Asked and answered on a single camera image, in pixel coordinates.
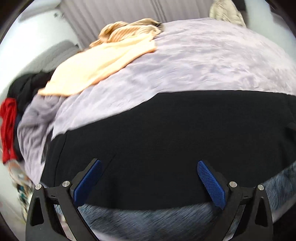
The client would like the black pants grey waistband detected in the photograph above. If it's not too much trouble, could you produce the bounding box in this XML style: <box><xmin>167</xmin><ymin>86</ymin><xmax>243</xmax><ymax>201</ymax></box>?
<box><xmin>40</xmin><ymin>90</ymin><xmax>296</xmax><ymax>241</ymax></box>

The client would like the colourful patterned bag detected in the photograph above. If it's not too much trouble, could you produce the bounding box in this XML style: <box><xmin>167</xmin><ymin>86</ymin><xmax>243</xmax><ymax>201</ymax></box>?
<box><xmin>8</xmin><ymin>160</ymin><xmax>34</xmax><ymax>222</ymax></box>

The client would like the red garment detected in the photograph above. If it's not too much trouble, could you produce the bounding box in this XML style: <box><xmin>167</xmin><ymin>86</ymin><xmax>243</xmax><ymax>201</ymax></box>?
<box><xmin>1</xmin><ymin>98</ymin><xmax>17</xmax><ymax>164</ymax></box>

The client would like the black clothes pile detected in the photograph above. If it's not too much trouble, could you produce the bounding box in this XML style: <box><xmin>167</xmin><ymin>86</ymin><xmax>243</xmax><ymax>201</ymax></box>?
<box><xmin>7</xmin><ymin>70</ymin><xmax>54</xmax><ymax>114</ymax></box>

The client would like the peach cloth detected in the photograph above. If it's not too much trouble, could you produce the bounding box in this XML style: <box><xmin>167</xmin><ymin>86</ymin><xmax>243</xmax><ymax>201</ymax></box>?
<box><xmin>38</xmin><ymin>33</ymin><xmax>157</xmax><ymax>96</ymax></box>

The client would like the grey headboard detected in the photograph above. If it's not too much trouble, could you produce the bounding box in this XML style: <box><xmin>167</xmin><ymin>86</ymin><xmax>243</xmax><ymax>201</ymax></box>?
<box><xmin>24</xmin><ymin>40</ymin><xmax>80</xmax><ymax>73</ymax></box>

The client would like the lavender fleece bed blanket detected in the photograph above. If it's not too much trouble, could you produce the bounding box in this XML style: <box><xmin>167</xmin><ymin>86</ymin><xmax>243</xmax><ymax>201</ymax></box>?
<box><xmin>18</xmin><ymin>19</ymin><xmax>295</xmax><ymax>183</ymax></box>

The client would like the tan striped garment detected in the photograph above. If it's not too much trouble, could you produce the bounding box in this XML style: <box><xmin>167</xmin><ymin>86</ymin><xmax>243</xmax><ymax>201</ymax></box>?
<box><xmin>89</xmin><ymin>18</ymin><xmax>164</xmax><ymax>48</ymax></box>

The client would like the grey curtain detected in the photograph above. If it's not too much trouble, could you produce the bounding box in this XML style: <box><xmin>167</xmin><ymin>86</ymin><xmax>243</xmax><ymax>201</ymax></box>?
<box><xmin>59</xmin><ymin>0</ymin><xmax>213</xmax><ymax>47</ymax></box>

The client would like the beige puffer jacket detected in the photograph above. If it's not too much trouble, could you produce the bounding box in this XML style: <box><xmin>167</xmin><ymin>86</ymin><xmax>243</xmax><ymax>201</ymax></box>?
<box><xmin>209</xmin><ymin>0</ymin><xmax>246</xmax><ymax>28</ymax></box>

